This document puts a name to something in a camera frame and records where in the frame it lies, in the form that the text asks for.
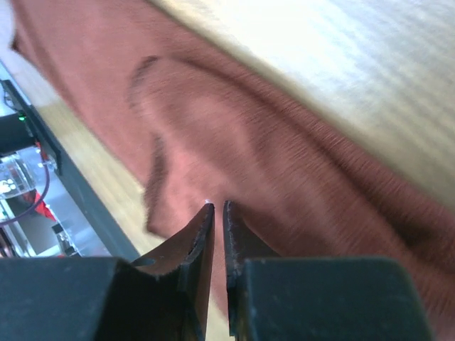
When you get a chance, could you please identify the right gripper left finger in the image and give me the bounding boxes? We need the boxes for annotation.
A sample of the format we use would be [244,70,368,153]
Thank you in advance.
[1,204,215,340]

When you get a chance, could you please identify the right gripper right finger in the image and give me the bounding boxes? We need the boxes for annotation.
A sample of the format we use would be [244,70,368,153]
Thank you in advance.
[223,201,434,340]

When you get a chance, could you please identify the brown towel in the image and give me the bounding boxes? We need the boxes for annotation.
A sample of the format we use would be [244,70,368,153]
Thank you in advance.
[13,1,454,337]

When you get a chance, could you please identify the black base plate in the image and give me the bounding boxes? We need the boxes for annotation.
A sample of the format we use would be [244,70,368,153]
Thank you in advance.
[1,80,139,261]

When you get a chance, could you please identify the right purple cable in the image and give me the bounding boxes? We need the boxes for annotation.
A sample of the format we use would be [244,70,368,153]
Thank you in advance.
[0,161,51,224]

